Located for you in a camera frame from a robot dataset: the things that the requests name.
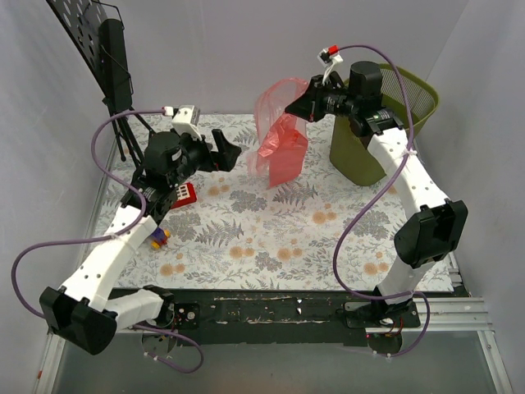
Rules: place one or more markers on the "green plastic trash bin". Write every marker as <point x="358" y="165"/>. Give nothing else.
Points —
<point x="365" y="162"/>

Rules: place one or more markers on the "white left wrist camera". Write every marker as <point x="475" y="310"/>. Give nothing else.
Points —
<point x="184" y="120"/>

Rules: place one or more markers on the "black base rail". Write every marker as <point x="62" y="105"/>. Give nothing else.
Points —
<point x="228" y="317"/>

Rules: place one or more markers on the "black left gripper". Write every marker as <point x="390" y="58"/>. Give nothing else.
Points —
<point x="212" y="152"/>

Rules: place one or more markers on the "black music stand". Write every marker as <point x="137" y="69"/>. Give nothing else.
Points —
<point x="101" y="43"/>

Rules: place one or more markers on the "red calculator toy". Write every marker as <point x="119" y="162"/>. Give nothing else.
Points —
<point x="185" y="195"/>

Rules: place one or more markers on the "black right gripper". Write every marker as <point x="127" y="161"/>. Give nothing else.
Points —
<point x="317" y="98"/>

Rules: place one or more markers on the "floral patterned table mat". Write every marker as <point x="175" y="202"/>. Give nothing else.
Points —
<point x="318" y="232"/>

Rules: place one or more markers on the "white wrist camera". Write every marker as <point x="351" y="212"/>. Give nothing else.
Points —
<point x="330" y="56"/>
<point x="184" y="120"/>

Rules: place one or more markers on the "red torn trash bag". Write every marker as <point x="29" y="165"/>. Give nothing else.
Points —
<point x="282" y="138"/>

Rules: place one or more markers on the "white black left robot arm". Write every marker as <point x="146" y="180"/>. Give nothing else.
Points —
<point x="81" y="310"/>

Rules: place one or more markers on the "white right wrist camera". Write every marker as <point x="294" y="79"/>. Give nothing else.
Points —
<point x="330" y="56"/>

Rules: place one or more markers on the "colourful toy figure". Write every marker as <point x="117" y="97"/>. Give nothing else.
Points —
<point x="159" y="238"/>

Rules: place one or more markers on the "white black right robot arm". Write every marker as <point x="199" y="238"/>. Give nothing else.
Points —
<point x="434" y="222"/>

